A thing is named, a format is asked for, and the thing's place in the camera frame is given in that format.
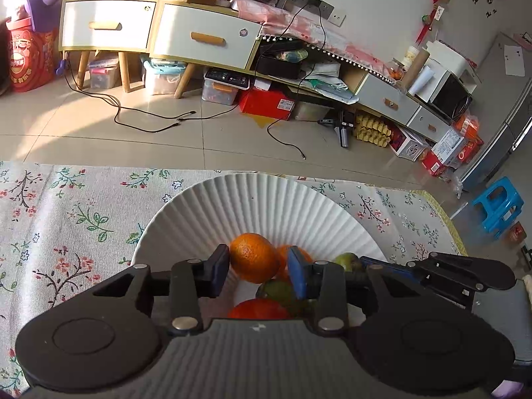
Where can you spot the red carton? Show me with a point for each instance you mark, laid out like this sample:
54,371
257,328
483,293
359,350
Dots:
434,163

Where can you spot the flat red box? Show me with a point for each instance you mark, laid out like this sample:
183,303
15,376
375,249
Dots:
266,104

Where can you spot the large orange mandarin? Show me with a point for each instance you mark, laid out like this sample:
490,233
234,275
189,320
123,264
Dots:
253,257

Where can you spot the round orange tomato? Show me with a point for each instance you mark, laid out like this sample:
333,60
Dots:
284,262

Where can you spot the grey wall socket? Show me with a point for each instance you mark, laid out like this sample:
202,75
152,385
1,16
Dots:
326,7

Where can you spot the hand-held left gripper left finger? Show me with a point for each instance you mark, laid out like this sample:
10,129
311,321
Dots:
218,272

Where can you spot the pink patterned cloth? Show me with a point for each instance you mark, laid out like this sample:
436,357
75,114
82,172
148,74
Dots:
316,29

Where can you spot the small green tomato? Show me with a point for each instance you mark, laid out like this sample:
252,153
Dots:
347,261

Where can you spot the low wooden cabinet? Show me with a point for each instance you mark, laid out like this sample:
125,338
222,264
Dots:
374,91

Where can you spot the floral tablecloth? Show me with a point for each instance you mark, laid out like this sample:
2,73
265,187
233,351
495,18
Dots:
62,216

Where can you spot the red tomato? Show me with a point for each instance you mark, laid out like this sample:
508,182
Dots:
257,311

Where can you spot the storage box black lid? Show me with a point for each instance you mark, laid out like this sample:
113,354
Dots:
224,87

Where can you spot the black microwave oven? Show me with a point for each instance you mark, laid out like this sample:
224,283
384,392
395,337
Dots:
449,97

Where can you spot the clear storage box pink contents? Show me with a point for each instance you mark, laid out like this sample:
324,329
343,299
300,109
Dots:
102,74

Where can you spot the white ribbed bowl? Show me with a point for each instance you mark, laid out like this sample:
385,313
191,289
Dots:
249,203

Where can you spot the clear storage box blue lid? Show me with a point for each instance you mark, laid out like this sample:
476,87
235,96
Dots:
162,78

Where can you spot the blue plastic stool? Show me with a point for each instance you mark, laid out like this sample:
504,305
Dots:
498,191

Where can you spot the white countertop appliance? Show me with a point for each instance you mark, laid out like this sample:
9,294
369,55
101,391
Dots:
453,60

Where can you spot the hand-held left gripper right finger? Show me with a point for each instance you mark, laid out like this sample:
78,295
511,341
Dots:
297,272

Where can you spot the grey refrigerator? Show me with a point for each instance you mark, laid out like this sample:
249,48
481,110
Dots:
503,104

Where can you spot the white drawer with round sticker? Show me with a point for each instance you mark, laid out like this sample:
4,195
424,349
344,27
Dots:
174,20

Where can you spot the brown cardboard tube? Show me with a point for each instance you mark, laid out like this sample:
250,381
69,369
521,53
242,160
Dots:
415,68

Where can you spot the white printed carton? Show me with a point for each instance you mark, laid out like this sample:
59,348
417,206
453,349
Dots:
409,146

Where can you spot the pile of papers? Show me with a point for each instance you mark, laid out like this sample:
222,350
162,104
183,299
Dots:
324,79

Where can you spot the white wall socket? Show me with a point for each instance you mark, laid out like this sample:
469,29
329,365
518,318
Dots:
338,18

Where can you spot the black floor appliance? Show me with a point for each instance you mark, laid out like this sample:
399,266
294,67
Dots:
345,126

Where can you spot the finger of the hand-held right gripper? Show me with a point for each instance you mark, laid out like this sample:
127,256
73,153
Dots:
390,267

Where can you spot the orange snack bag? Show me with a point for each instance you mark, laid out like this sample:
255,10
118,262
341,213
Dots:
469,131

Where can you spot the stack of yellow packets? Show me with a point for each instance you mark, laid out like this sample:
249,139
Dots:
372,131

